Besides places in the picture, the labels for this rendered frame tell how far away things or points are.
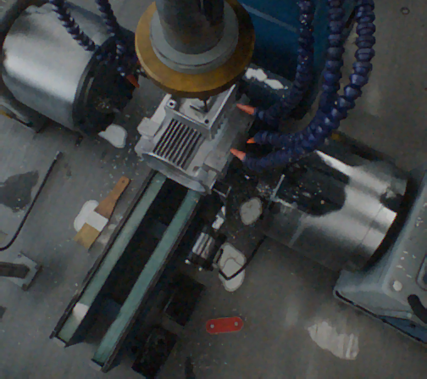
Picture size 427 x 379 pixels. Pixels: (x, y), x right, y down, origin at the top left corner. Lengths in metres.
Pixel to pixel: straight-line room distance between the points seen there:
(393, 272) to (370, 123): 0.55
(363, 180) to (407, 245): 0.13
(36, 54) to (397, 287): 0.77
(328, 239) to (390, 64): 0.67
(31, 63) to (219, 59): 0.44
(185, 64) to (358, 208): 0.38
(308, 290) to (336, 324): 0.10
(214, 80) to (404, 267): 0.43
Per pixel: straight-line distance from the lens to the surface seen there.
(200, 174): 0.85
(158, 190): 1.03
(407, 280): 0.80
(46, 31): 0.96
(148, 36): 0.69
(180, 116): 0.84
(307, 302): 1.12
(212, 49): 0.64
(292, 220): 0.80
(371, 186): 0.80
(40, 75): 0.95
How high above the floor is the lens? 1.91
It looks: 73 degrees down
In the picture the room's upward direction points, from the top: 6 degrees counter-clockwise
